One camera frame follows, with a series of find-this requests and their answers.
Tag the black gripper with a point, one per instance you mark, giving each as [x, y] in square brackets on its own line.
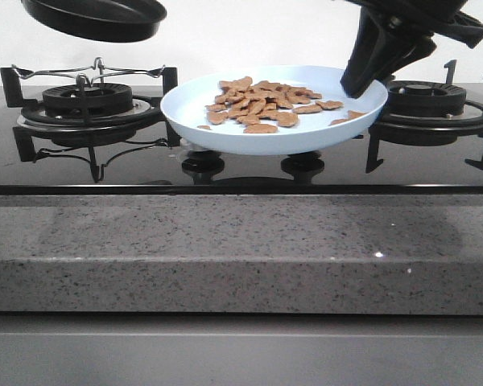
[378, 52]

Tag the light blue plate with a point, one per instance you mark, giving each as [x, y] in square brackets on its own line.
[185, 109]

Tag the brown meat slices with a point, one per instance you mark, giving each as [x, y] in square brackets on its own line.
[264, 107]

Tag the black frying pan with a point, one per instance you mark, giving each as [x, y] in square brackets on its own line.
[106, 21]

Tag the right gas burner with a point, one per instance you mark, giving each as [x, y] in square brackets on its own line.
[428, 107]

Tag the gas burner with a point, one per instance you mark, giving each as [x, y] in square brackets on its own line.
[428, 107]
[102, 105]

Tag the black glass cooktop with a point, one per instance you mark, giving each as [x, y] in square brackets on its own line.
[141, 162]

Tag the right silver stove knob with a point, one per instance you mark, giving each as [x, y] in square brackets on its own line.
[306, 155]

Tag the silver stove knob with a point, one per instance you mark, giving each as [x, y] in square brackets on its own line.
[306, 155]
[187, 147]

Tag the right black pan support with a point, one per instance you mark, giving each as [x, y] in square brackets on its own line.
[378, 136]

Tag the black pan support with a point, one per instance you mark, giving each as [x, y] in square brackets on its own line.
[378, 136]
[94, 74]

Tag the left silver stove knob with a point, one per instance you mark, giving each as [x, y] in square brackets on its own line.
[187, 147]

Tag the left black pan support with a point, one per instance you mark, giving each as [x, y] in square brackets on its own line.
[94, 74]

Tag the left gas burner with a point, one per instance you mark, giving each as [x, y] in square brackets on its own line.
[102, 105]

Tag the grey cabinet front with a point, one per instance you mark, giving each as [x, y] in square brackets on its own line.
[236, 349]

